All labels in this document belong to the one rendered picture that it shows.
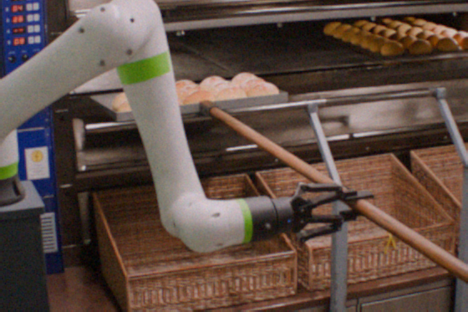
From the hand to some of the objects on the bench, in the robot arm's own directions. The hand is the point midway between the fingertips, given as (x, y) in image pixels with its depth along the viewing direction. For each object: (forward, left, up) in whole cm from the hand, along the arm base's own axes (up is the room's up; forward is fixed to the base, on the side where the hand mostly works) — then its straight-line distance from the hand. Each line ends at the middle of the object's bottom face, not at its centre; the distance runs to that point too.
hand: (356, 204), depth 219 cm
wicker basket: (-4, +110, -61) cm, 126 cm away
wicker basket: (+55, +110, -61) cm, 137 cm away
